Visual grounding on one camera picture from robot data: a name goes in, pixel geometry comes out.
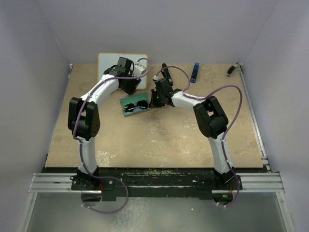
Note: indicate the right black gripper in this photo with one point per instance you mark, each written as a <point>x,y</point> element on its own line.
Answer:
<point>154,104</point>

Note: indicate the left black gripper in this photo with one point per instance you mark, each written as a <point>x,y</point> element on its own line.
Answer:
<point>131,90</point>

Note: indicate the green lined glasses case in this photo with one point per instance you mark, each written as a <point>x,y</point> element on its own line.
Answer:
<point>134,99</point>

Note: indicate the aviator sunglasses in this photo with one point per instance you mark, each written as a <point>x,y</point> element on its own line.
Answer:
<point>129,108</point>

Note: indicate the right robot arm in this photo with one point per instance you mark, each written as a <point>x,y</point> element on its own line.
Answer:
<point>211,120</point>

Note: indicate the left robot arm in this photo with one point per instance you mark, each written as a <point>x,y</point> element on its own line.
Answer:
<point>84,120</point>

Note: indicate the black stapler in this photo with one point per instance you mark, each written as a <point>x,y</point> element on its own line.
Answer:
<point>165,73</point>

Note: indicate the blue stapler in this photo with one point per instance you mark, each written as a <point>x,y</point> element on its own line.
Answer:
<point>194,73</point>

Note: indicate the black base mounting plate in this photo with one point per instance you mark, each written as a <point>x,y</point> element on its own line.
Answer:
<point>108,184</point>

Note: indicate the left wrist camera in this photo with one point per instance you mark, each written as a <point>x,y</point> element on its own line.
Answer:
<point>139,70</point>

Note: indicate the small whiteboard yellow frame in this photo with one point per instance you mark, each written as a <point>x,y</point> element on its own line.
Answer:
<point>106,60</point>

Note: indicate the black handled tool at corner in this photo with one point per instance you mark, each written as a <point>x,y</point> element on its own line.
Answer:
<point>235,66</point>

